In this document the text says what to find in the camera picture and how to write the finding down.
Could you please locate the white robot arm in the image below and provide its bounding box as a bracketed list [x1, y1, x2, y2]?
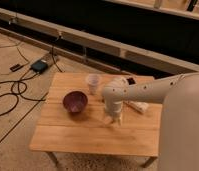
[102, 72, 199, 171]

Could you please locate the black smartphone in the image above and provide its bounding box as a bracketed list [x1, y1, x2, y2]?
[126, 77, 136, 85]

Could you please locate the wooden table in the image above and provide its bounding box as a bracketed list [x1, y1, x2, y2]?
[30, 73, 161, 163]

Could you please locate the purple bowl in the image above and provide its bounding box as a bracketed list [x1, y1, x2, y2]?
[63, 91, 88, 113]

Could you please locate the black cable on floor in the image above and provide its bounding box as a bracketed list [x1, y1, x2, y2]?
[0, 44, 49, 118]

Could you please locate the black power adapter box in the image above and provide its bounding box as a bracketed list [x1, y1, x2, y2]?
[30, 60, 48, 73]

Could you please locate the long wooden shelf rail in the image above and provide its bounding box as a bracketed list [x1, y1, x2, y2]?
[0, 8, 199, 74]

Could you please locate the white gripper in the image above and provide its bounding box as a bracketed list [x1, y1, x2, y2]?
[105, 100, 123, 126]

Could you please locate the clear plastic cup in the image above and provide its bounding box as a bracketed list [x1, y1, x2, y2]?
[85, 74, 101, 95]

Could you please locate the small black device on floor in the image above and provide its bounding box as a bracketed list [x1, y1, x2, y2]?
[10, 64, 23, 72]

